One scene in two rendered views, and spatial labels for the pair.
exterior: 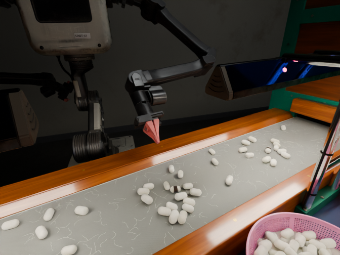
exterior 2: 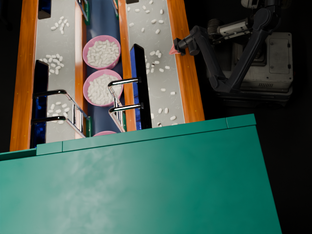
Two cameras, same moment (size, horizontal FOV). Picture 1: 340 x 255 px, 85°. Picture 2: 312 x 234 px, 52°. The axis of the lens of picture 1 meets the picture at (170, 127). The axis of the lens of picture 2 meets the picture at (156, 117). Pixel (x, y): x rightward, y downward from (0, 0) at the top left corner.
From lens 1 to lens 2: 200 cm
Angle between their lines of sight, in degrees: 81
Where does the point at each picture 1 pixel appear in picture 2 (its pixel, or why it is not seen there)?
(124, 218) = (148, 45)
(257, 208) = (127, 86)
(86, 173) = (178, 30)
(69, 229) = (152, 29)
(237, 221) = (126, 76)
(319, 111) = not seen: hidden behind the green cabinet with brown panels
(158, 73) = (201, 43)
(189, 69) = (209, 67)
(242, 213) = not seen: hidden behind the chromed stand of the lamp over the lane
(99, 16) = not seen: outside the picture
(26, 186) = (179, 9)
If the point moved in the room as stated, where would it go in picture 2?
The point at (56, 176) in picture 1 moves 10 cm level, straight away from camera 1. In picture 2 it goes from (181, 19) to (195, 14)
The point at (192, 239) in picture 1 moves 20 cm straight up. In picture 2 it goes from (127, 61) to (120, 42)
